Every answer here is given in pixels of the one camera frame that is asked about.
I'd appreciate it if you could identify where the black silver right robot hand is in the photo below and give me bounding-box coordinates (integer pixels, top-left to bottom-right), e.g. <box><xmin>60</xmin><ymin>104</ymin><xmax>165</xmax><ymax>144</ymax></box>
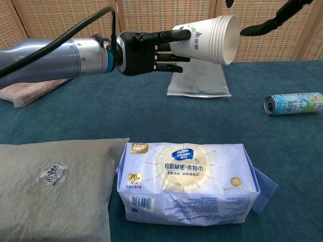
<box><xmin>225</xmin><ymin>0</ymin><xmax>313</xmax><ymax>36</ymax></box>

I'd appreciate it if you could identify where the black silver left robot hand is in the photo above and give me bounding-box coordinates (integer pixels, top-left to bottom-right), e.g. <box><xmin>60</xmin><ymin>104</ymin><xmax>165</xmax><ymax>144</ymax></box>
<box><xmin>115</xmin><ymin>29</ymin><xmax>192</xmax><ymax>76</ymax></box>

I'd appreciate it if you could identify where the white printed paper cup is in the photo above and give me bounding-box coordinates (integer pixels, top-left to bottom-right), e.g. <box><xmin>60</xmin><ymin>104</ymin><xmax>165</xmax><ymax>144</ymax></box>
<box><xmin>169</xmin><ymin>15</ymin><xmax>240</xmax><ymax>66</ymax></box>

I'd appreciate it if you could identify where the blue table mat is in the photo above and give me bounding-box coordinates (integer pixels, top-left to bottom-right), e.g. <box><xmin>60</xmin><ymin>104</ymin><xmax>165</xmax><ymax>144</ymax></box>
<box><xmin>0</xmin><ymin>59</ymin><xmax>323</xmax><ymax>242</ymax></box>

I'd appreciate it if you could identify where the dark item in frosted bag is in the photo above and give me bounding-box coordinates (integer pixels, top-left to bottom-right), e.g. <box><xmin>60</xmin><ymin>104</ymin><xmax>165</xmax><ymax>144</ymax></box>
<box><xmin>167</xmin><ymin>59</ymin><xmax>232</xmax><ymax>98</ymax></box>

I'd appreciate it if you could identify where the woven bamboo folding screen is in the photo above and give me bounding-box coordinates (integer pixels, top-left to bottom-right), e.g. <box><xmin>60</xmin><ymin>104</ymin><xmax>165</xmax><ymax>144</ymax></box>
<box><xmin>0</xmin><ymin>0</ymin><xmax>323</xmax><ymax>63</ymax></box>

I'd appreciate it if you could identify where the light blue drink can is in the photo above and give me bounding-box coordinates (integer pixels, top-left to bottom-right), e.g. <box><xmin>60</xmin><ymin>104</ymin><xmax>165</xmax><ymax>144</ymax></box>
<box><xmin>263</xmin><ymin>92</ymin><xmax>323</xmax><ymax>116</ymax></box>

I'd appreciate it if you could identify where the pink item in clear bag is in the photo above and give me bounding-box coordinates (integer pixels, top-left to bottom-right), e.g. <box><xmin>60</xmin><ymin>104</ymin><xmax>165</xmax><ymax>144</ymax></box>
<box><xmin>0</xmin><ymin>78</ymin><xmax>73</xmax><ymax>108</ymax></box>

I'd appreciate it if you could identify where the white blue tissue pack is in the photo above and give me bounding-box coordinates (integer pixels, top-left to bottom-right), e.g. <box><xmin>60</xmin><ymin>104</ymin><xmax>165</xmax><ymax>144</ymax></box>
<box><xmin>116</xmin><ymin>142</ymin><xmax>279</xmax><ymax>226</ymax></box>

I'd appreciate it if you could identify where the large grey frosted bag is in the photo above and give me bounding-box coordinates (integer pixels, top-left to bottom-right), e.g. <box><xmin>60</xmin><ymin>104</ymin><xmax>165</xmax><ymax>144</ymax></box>
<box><xmin>0</xmin><ymin>138</ymin><xmax>130</xmax><ymax>242</ymax></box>

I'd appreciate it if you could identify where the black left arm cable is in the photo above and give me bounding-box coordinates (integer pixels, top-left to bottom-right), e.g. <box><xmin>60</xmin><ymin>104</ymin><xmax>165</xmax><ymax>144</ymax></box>
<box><xmin>0</xmin><ymin>6</ymin><xmax>117</xmax><ymax>78</ymax></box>

